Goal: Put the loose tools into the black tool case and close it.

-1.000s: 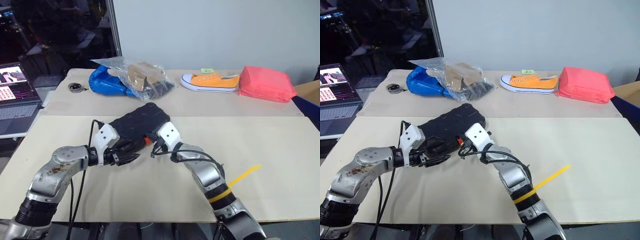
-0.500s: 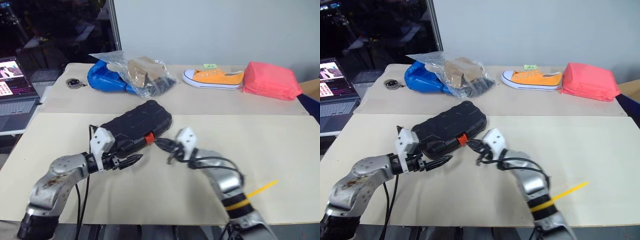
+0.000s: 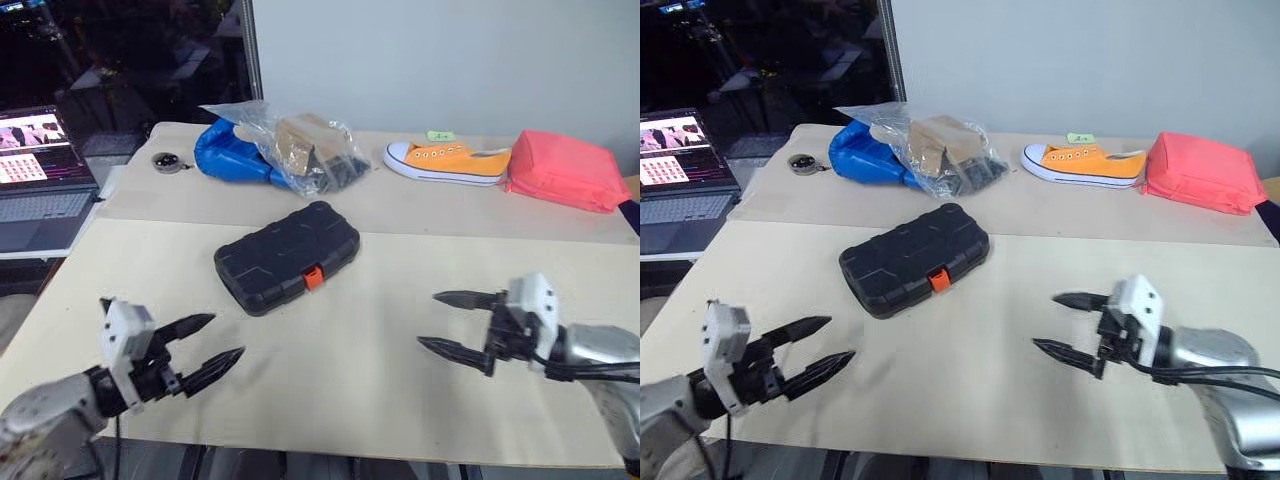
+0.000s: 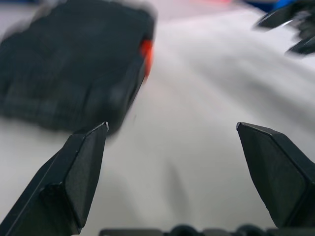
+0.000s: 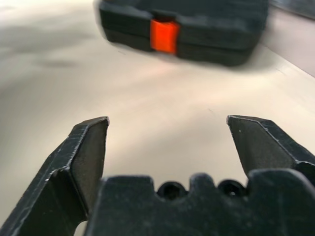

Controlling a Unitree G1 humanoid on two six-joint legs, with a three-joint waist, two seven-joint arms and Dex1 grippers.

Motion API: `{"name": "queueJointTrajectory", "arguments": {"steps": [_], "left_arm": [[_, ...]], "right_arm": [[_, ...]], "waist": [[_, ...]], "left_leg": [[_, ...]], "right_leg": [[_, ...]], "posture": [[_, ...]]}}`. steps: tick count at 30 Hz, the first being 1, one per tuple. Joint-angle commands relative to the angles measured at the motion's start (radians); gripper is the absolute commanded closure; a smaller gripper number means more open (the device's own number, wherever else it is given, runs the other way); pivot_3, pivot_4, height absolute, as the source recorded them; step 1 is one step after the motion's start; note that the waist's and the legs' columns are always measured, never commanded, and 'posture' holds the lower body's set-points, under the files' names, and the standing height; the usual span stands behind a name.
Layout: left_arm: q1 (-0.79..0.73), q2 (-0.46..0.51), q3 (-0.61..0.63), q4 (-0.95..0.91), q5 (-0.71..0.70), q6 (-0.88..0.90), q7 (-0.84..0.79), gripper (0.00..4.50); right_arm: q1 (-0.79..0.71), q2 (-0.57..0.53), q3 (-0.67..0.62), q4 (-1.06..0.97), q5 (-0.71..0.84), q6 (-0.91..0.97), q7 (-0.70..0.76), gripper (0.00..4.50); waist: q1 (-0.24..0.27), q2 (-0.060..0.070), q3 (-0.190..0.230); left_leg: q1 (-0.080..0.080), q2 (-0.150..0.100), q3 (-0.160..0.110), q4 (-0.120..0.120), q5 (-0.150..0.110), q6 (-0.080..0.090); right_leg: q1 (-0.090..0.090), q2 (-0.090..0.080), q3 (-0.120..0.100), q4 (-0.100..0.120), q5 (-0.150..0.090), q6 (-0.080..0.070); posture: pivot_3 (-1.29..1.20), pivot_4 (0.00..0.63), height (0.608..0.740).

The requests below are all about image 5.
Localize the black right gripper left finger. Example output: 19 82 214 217
0 116 111 236

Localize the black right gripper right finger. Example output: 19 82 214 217
225 114 315 184

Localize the black plastic tool case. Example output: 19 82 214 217
97 0 271 67

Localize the orange tool case latch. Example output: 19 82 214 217
150 19 181 56

